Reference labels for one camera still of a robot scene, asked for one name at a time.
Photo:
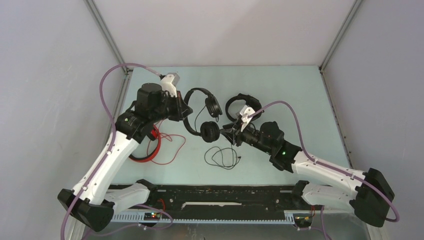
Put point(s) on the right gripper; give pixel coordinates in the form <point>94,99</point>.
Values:
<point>235,137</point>

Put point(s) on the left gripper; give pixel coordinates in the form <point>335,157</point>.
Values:
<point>182,110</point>

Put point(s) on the small black foam headphones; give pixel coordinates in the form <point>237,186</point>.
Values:
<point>209,131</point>

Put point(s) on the black headset with microphone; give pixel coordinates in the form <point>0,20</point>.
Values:
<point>249,101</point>

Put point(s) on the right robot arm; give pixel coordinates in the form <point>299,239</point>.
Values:
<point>365,193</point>

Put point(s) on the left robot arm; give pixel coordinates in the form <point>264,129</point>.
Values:
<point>86,201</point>

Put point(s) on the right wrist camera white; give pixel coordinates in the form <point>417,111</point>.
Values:
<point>244,118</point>

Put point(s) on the black mounting rail base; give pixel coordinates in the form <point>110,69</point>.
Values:
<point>227,203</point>

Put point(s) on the left aluminium corner post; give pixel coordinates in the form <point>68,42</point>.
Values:
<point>104,30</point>

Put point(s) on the aluminium corner post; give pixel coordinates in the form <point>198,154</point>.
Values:
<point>353,11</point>
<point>104,30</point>

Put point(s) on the right aluminium corner post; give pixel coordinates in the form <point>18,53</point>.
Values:
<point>353,11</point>

